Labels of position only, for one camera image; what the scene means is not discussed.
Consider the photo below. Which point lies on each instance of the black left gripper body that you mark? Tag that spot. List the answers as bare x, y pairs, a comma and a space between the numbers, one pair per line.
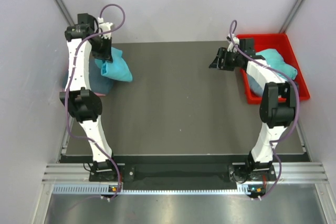
97, 46

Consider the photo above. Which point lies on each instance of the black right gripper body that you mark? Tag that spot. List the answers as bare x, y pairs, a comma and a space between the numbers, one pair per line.
232, 60

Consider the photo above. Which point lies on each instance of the bright blue t shirt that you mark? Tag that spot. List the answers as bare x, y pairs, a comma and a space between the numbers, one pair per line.
117, 70

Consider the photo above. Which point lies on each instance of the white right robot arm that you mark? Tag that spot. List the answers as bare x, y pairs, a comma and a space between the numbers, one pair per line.
279, 105

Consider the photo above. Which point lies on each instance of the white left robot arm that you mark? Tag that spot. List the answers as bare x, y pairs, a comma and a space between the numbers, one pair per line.
89, 37

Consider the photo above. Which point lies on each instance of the grey-blue t shirt in bin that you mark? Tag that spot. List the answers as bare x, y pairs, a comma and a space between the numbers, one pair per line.
257, 89

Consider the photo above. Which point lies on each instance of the turquoise t shirt in bin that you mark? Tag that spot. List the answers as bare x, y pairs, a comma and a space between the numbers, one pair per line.
275, 60

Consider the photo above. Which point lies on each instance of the red plastic bin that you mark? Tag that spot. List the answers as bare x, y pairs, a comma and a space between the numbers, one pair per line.
281, 43

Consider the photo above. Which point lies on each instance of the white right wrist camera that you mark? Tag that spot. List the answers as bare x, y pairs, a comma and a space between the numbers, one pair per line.
233, 43

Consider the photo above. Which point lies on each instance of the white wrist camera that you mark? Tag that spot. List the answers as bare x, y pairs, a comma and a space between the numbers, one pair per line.
233, 43
105, 28

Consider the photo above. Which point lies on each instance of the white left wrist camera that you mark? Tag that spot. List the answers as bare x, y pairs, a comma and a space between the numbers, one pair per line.
105, 28

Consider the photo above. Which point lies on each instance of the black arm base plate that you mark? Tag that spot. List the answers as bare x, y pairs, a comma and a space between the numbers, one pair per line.
189, 176

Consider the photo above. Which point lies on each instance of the aluminium frame rail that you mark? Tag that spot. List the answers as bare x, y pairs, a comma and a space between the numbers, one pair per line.
291, 173

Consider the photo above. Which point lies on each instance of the grey slotted cable duct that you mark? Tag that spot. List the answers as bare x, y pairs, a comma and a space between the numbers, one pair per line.
82, 189

